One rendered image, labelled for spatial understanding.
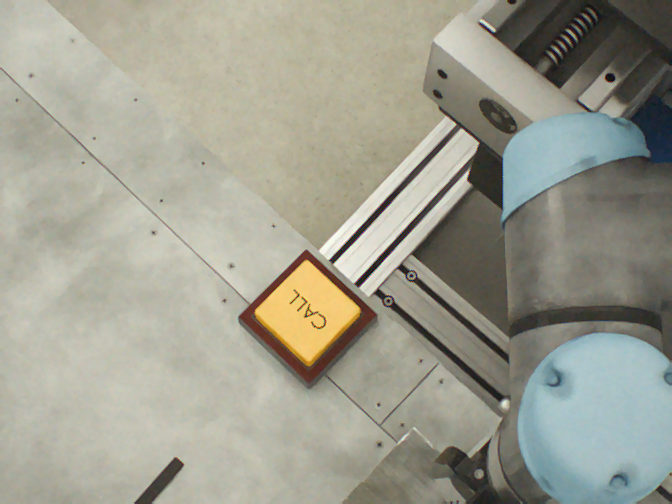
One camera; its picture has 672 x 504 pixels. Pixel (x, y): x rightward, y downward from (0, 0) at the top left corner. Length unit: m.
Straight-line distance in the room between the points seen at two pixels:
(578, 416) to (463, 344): 1.07
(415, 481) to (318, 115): 1.11
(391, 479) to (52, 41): 0.49
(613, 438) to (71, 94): 0.68
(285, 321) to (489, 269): 0.72
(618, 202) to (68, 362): 0.56
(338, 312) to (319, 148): 0.96
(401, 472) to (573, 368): 0.37
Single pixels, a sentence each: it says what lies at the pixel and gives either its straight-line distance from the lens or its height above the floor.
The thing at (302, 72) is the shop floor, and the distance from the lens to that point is 2.02.
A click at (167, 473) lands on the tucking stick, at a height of 0.80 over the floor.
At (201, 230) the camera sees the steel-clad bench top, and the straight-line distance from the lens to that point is 1.08.
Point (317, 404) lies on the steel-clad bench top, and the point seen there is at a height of 0.80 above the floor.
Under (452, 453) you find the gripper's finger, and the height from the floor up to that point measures 1.00.
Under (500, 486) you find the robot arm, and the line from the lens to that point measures 0.71.
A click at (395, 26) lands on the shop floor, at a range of 2.06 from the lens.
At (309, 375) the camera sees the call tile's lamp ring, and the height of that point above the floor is 0.82.
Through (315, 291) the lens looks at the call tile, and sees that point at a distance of 1.03.
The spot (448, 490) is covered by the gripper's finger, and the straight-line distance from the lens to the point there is 0.88.
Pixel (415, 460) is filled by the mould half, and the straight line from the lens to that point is 0.95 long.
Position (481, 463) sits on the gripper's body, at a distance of 0.79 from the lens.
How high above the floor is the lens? 1.83
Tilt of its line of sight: 73 degrees down
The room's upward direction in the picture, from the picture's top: 3 degrees clockwise
